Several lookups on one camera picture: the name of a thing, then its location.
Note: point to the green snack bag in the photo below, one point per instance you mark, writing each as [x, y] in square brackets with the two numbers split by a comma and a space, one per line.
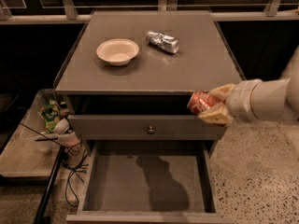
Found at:
[50, 114]

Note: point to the grey wooden drawer cabinet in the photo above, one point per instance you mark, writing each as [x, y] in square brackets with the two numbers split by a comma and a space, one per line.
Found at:
[154, 82]

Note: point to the crushed silver can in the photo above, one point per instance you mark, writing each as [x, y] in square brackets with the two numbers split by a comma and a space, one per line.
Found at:
[165, 42]

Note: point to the crushed red coke can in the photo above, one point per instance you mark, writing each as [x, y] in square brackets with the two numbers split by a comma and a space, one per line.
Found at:
[202, 101]

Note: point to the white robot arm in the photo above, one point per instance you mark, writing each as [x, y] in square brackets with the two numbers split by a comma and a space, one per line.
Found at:
[256, 100]

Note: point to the metal window railing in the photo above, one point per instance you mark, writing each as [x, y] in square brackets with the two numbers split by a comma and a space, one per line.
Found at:
[79, 11]

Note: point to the round metal drawer knob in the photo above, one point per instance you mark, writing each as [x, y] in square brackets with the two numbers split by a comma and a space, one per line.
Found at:
[150, 130]

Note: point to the clear plastic bin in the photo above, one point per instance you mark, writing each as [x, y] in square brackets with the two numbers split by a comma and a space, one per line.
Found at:
[31, 152]

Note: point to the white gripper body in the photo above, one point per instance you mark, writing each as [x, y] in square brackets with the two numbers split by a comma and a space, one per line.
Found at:
[239, 101]

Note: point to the white paper bowl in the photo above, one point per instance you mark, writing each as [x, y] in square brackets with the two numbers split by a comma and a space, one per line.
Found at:
[117, 52]

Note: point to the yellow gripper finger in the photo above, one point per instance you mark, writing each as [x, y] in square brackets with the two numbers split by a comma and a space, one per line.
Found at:
[217, 114]
[222, 92]

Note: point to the open grey middle drawer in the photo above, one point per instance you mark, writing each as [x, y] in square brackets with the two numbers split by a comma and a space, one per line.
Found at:
[149, 182]

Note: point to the closed grey top drawer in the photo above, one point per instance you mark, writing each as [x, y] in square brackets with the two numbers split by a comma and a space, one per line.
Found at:
[134, 127]

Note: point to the white cup in bin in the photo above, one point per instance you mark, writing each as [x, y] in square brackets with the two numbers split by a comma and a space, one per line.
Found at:
[61, 127]

